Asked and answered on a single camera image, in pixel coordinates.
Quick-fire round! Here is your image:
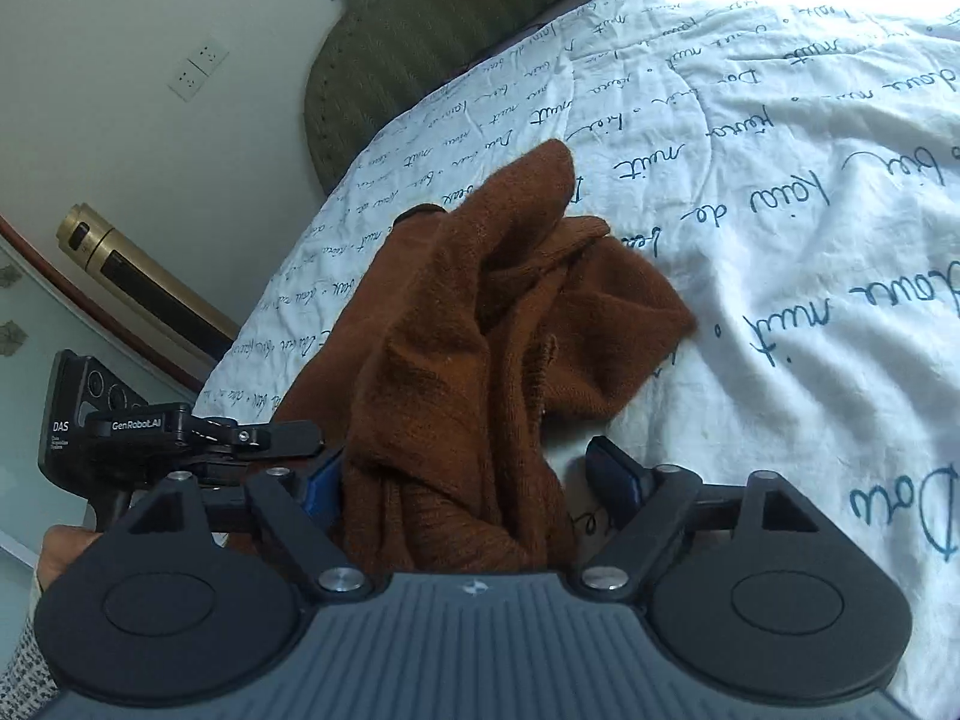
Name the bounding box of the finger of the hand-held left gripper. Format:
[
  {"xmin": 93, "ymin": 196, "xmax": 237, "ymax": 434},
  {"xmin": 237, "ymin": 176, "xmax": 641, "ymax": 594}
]
[
  {"xmin": 191, "ymin": 416, "xmax": 325, "ymax": 460},
  {"xmin": 184, "ymin": 456, "xmax": 260, "ymax": 494}
]

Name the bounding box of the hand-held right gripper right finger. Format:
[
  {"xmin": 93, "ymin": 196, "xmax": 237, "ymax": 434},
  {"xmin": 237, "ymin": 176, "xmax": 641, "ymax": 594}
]
[{"xmin": 574, "ymin": 435, "xmax": 822, "ymax": 605}]

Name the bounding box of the green padded headboard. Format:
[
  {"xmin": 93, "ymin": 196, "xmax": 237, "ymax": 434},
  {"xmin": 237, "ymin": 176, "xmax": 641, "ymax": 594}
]
[{"xmin": 304, "ymin": 0, "xmax": 638, "ymax": 196}]

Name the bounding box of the gold tower fan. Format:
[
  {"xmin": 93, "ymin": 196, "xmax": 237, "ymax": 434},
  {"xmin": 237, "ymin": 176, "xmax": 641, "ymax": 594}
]
[{"xmin": 54, "ymin": 202, "xmax": 241, "ymax": 362}]

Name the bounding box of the white script printed blanket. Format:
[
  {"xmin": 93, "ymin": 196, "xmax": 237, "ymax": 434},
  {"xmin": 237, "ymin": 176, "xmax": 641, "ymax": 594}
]
[{"xmin": 196, "ymin": 0, "xmax": 960, "ymax": 695}]

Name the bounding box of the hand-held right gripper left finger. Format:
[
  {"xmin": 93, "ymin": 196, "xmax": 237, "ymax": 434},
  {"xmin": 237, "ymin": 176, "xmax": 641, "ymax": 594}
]
[{"xmin": 124, "ymin": 450, "xmax": 372, "ymax": 605}]

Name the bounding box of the brown knit sweater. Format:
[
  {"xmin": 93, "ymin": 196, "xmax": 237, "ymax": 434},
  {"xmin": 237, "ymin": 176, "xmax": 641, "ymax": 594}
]
[{"xmin": 225, "ymin": 139, "xmax": 698, "ymax": 578}]

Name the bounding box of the person's left forearm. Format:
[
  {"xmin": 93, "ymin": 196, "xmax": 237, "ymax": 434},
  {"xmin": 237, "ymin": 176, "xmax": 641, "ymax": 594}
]
[{"xmin": 0, "ymin": 525, "xmax": 102, "ymax": 720}]

